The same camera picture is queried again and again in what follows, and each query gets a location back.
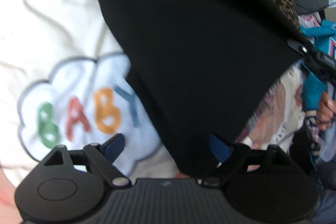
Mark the black floral lined skirt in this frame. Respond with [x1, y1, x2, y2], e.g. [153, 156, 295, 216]
[98, 0, 309, 178]

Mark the person's hand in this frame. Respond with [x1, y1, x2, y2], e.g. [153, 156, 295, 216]
[317, 92, 336, 131]

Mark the teal garment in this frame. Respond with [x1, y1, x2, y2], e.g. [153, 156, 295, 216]
[301, 20, 335, 116]

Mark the white printed bed sheet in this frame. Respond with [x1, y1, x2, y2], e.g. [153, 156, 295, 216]
[1, 0, 181, 223]

